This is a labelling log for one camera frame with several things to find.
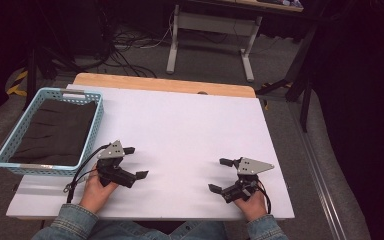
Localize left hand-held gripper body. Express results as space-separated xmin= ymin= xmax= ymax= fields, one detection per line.
xmin=95 ymin=139 xmax=138 ymax=189

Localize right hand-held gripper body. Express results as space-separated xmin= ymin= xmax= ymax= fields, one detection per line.
xmin=221 ymin=157 xmax=276 ymax=204

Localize dark cloth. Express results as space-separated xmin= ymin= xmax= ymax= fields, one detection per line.
xmin=8 ymin=98 xmax=98 ymax=167

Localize light blue plastic basket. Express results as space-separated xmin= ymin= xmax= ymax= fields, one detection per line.
xmin=0 ymin=87 xmax=105 ymax=177

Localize person's right hand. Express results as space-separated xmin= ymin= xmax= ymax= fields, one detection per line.
xmin=233 ymin=189 xmax=268 ymax=223

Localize person's left hand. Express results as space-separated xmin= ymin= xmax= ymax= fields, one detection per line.
xmin=79 ymin=172 xmax=120 ymax=215

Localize white table mat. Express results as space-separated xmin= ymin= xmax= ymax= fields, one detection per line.
xmin=5 ymin=83 xmax=295 ymax=221

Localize person's legs in jeans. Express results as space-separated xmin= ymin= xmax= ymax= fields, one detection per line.
xmin=94 ymin=219 xmax=229 ymax=240

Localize black angled stand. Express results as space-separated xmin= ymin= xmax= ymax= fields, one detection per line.
xmin=255 ymin=19 xmax=318 ymax=133

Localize black tripod stand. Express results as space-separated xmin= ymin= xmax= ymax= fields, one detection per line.
xmin=22 ymin=46 xmax=79 ymax=112

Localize yellow black hazard tape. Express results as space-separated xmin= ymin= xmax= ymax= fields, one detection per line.
xmin=6 ymin=68 xmax=30 ymax=98

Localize white-framed desk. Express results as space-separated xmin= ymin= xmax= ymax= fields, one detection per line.
xmin=165 ymin=0 xmax=305 ymax=83

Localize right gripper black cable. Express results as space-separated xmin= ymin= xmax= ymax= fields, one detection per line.
xmin=256 ymin=179 xmax=273 ymax=215

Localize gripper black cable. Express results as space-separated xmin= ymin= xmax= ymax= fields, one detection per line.
xmin=256 ymin=179 xmax=273 ymax=215
xmin=63 ymin=143 xmax=112 ymax=205

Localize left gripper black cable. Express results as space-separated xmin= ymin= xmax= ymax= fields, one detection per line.
xmin=63 ymin=143 xmax=112 ymax=205

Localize bundle of floor cables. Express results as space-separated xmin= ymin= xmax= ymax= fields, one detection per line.
xmin=104 ymin=28 xmax=176 ymax=79

